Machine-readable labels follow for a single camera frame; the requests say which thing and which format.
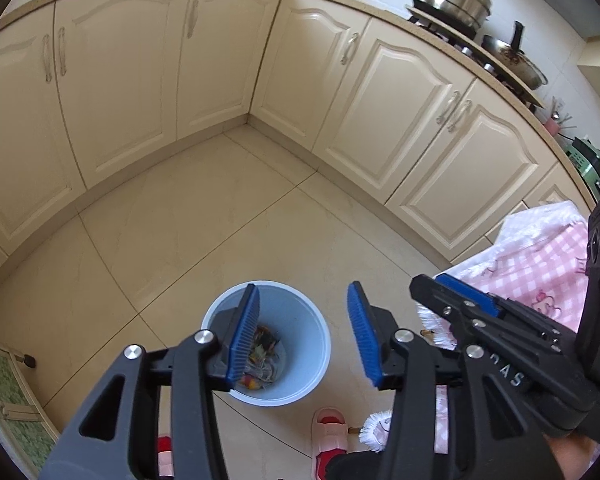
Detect trash inside bin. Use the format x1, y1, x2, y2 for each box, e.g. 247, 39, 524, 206
239, 325, 283, 390

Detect light blue trash bin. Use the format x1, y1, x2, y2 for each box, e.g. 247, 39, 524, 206
230, 281, 332, 408

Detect cream kitchen cabinets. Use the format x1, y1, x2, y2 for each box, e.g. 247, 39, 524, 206
0, 0, 594, 269

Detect green patterned floor mat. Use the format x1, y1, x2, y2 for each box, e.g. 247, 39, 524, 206
0, 344, 59, 479

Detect pink white slipper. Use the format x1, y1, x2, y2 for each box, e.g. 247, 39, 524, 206
311, 408, 348, 480

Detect green electric grill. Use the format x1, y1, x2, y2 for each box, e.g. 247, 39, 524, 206
566, 136, 600, 202

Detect pink utensil holder cup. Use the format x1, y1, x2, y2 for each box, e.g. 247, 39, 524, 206
544, 96, 572, 136

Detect black gas stove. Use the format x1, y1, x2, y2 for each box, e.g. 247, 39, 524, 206
406, 6, 544, 112

